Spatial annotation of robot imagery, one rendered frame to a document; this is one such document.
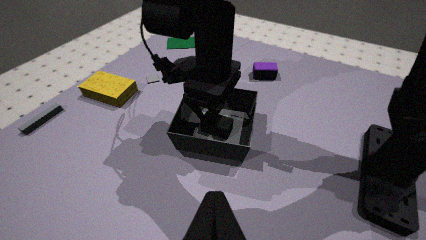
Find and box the green flat rectangular plate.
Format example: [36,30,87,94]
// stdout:
[167,37,195,49]

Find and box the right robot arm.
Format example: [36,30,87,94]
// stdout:
[141,0,426,233]

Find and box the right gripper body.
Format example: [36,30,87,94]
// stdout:
[153,44,241,106]

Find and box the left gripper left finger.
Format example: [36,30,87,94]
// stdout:
[183,191,215,240]

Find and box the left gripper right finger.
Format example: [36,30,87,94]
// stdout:
[214,191,246,240]

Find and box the yellow rectangular block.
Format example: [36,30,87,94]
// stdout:
[78,71,138,108]

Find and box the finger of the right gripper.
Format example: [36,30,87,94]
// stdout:
[220,76,241,103]
[183,99,224,127]

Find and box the purple block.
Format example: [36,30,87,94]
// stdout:
[253,62,278,79]

